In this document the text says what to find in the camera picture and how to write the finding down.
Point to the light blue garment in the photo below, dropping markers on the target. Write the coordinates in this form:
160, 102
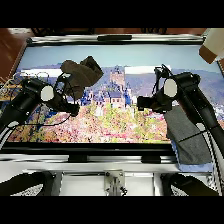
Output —
197, 167

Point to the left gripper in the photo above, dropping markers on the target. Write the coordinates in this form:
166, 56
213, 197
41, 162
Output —
71, 109

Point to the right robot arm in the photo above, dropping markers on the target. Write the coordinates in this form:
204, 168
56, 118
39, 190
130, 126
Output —
200, 100

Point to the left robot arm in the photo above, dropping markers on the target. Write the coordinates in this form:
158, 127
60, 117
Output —
22, 100

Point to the brown garment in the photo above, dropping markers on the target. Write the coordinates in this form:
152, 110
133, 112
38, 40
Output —
83, 73

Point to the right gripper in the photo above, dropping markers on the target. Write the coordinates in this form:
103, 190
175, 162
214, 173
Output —
146, 102

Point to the grey garment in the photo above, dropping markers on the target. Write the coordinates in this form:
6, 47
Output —
187, 148

